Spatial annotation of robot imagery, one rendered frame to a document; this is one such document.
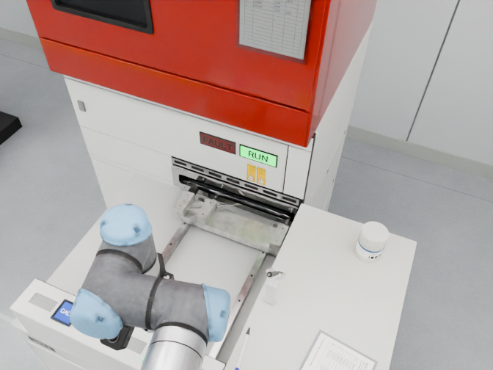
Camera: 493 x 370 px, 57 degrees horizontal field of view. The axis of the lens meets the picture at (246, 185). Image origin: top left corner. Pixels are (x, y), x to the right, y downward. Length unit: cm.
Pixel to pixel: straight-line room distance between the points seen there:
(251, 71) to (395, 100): 188
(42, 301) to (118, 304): 63
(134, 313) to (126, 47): 77
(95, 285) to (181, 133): 80
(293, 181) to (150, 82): 49
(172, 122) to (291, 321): 67
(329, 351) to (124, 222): 63
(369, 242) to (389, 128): 185
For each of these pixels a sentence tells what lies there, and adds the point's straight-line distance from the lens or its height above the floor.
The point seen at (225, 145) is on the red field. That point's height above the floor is 110.
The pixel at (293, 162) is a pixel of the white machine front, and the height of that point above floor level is 111.
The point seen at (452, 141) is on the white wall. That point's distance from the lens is 301.
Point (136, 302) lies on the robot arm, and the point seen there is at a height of 143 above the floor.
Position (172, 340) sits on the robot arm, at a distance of 62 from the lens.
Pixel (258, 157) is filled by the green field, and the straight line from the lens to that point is 132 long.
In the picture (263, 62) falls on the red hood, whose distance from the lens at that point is 106.
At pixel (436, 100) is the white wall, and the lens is 285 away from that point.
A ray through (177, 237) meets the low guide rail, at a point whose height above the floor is 85.
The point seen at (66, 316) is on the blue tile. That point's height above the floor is 96.
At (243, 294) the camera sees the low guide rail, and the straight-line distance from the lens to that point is 133.
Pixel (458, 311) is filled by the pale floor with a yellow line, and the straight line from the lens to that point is 250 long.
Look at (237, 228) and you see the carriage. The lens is 142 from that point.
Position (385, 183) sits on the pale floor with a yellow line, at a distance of 288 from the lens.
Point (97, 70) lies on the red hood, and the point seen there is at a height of 128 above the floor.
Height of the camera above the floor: 201
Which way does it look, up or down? 48 degrees down
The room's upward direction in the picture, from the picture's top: 2 degrees clockwise
